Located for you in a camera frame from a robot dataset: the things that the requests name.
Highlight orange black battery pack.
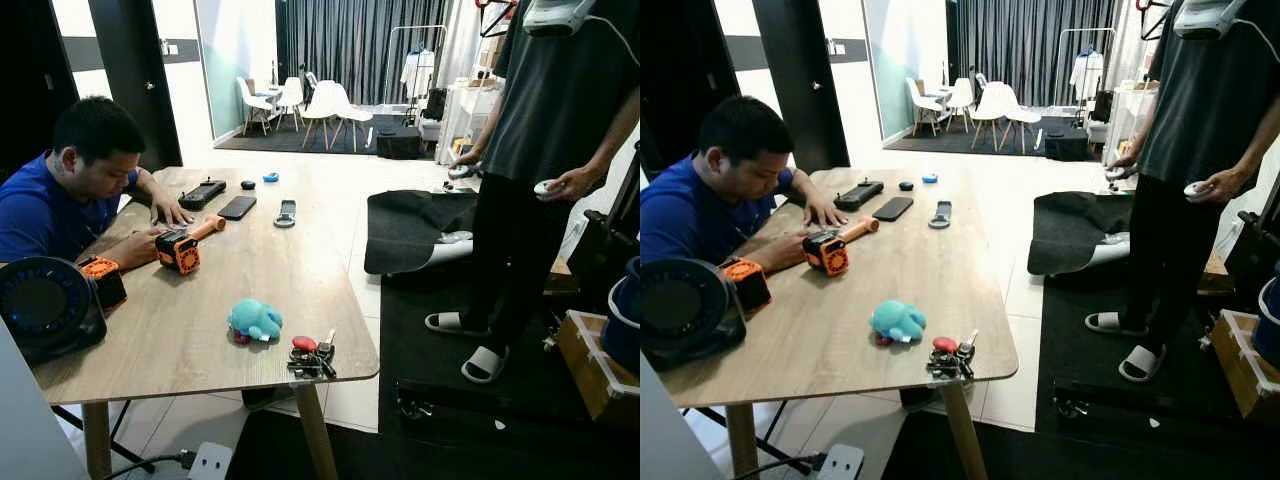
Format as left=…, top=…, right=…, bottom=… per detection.
left=79, top=255, right=129, bottom=310
left=719, top=256, right=774, bottom=312

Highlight white grey headset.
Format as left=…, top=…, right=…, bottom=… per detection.
left=521, top=0, right=599, bottom=39
left=1171, top=0, right=1249, bottom=42

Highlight teal plush toy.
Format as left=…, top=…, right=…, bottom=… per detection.
left=227, top=297, right=285, bottom=345
left=869, top=298, right=928, bottom=346

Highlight blue bucket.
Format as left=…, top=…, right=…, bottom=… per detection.
left=599, top=257, right=641, bottom=377
left=1254, top=279, right=1280, bottom=367

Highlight white shelf unit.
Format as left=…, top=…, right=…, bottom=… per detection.
left=1104, top=84, right=1162, bottom=167
left=436, top=79, right=502, bottom=167

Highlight black equipment frame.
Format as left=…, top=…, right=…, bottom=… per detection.
left=564, top=150, right=641, bottom=301
left=1224, top=168, right=1280, bottom=312

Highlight dark grey curtain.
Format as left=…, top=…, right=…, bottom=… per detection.
left=944, top=0, right=1123, bottom=107
left=274, top=0, right=453, bottom=107

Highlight black handheld device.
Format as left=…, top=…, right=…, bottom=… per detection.
left=177, top=178, right=228, bottom=212
left=832, top=179, right=886, bottom=213

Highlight red hanger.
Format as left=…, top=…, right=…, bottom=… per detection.
left=475, top=0, right=517, bottom=37
left=1134, top=0, right=1177, bottom=37

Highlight black cloth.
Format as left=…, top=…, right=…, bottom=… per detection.
left=363, top=187, right=482, bottom=277
left=1026, top=189, right=1137, bottom=278

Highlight dark rug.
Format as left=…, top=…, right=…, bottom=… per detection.
left=884, top=114, right=1107, bottom=157
left=214, top=112, right=442, bottom=157

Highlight orange black power tool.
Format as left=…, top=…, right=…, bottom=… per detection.
left=802, top=216, right=882, bottom=278
left=154, top=214, right=228, bottom=276

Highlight black floor mat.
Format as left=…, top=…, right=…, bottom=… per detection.
left=878, top=268, right=1280, bottom=480
left=230, top=255, right=641, bottom=480

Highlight black round fan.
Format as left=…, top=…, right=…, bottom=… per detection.
left=0, top=256, right=109, bottom=367
left=640, top=256, right=749, bottom=374

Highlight white chair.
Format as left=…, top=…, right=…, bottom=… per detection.
left=974, top=81, right=1042, bottom=154
left=945, top=77, right=977, bottom=122
left=275, top=76, right=305, bottom=122
left=235, top=76, right=277, bottom=137
left=302, top=79, right=374, bottom=154
left=904, top=76, right=947, bottom=137

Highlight seated man blue shirt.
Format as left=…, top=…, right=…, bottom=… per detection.
left=640, top=94, right=852, bottom=277
left=0, top=96, right=197, bottom=274

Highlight wooden crate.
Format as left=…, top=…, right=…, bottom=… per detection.
left=1209, top=309, right=1280, bottom=420
left=557, top=309, right=641, bottom=422

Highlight wooden table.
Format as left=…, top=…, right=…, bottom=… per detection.
left=658, top=167, right=1020, bottom=480
left=30, top=165, right=382, bottom=480

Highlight white hanging garment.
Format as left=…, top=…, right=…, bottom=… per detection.
left=400, top=49, right=437, bottom=100
left=1069, top=49, right=1107, bottom=102

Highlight black power cable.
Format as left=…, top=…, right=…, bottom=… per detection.
left=733, top=451, right=827, bottom=480
left=98, top=449, right=197, bottom=480

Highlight white standing board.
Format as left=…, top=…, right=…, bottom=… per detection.
left=0, top=320, right=93, bottom=480
left=640, top=353, right=703, bottom=480

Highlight black door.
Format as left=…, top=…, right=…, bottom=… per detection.
left=87, top=0, right=184, bottom=172
left=751, top=0, right=852, bottom=174

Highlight metal clothes rack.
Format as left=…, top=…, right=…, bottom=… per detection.
left=382, top=24, right=449, bottom=113
left=1054, top=26, right=1120, bottom=113

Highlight black box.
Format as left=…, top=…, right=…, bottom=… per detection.
left=1042, top=126, right=1092, bottom=163
left=375, top=124, right=424, bottom=162

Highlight standing person black clothes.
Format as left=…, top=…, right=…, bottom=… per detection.
left=1084, top=0, right=1280, bottom=384
left=424, top=0, right=641, bottom=385

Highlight white power strip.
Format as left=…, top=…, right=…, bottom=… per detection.
left=187, top=442, right=234, bottom=480
left=817, top=442, right=866, bottom=480

